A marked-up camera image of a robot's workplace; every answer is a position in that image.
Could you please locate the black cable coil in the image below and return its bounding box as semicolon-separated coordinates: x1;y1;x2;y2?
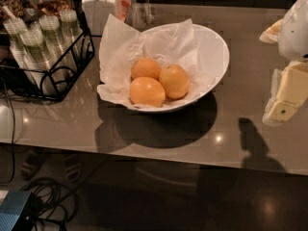
18;176;80;231

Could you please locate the thin black hanging cable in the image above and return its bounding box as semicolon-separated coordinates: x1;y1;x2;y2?
0;77;17;185

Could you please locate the black wire basket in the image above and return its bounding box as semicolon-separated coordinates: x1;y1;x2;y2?
0;0;94;101

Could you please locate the clear plastic cup stack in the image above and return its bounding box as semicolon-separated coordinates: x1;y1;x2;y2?
38;15;69;66
20;29;55;86
60;9;82;42
4;17;35;83

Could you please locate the orange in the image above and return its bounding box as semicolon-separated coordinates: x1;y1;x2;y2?
129;77;166;107
159;64;190;99
131;58;162;80

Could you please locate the blue grey box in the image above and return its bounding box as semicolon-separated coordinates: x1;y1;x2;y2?
0;191;31;231

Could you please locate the white lidded jar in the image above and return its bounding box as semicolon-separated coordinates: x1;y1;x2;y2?
82;0;117;36

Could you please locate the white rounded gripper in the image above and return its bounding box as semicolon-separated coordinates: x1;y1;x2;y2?
259;0;308;126

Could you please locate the orange white packet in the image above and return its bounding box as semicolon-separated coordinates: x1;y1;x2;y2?
115;0;131;21

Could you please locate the white ceramic bowl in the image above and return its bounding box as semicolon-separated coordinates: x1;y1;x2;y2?
125;20;229;113

